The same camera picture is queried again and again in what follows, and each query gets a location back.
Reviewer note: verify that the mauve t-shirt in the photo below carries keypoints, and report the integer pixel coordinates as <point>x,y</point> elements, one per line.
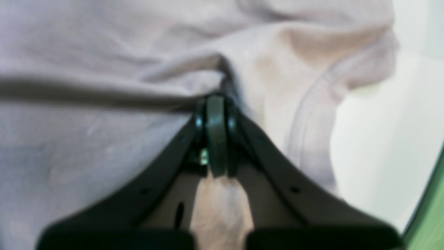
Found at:
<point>92,90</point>

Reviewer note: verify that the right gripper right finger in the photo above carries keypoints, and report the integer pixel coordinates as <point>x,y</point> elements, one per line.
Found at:
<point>289,211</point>

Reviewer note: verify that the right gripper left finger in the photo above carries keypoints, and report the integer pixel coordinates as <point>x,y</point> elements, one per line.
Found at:
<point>154,210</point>

